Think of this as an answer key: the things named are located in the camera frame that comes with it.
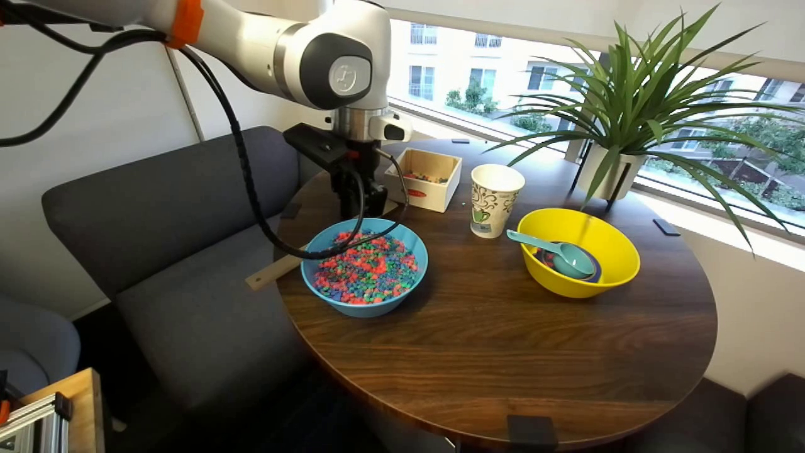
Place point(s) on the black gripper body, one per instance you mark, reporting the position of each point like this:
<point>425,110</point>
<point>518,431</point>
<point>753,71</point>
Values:
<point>359,168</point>

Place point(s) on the wooden ruler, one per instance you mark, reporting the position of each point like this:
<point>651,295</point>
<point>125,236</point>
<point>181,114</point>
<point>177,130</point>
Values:
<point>272,272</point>

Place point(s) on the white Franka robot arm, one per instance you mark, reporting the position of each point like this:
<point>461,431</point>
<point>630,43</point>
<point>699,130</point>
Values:
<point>279,51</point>

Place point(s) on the white wooden box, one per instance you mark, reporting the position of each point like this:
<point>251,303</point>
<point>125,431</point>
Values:
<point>431,191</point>

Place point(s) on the colourful beads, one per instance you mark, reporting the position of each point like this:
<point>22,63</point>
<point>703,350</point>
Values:
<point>365,271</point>

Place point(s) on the blue bowl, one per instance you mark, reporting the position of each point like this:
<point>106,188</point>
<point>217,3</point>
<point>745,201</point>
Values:
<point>365,306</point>

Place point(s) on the patterned paper cup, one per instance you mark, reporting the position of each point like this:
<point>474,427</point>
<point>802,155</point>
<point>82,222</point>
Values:
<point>494,202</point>

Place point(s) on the dark grey sofa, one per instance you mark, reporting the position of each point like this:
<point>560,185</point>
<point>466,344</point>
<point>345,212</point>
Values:
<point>186,227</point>

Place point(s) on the teal plastic spoon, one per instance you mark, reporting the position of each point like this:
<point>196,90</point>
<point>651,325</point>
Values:
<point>572,257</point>

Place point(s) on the white plant pot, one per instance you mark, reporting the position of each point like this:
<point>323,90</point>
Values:
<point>598,173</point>

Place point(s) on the black metal plant stand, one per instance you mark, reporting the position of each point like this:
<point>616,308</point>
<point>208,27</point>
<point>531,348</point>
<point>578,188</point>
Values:
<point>620,191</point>

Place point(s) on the yellow bowl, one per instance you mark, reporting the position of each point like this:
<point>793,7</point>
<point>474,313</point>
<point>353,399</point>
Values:
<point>618,252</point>

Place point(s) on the green spiky plant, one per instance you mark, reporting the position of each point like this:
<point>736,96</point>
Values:
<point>638,92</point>

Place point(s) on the small black object on sill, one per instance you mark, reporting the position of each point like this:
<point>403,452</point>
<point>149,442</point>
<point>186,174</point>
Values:
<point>666,227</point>

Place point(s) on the grey armchair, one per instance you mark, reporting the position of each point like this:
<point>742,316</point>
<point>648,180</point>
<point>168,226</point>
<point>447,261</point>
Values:
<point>35,348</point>

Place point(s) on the dark seat cushion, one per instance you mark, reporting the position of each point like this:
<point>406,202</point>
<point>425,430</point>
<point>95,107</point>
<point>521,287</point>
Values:
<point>755,416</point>

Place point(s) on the window with white frame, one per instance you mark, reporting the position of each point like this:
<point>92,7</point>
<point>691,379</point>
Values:
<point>505,84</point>

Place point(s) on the aluminium frame profile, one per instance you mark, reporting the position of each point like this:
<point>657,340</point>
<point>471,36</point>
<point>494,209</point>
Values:
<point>30,423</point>

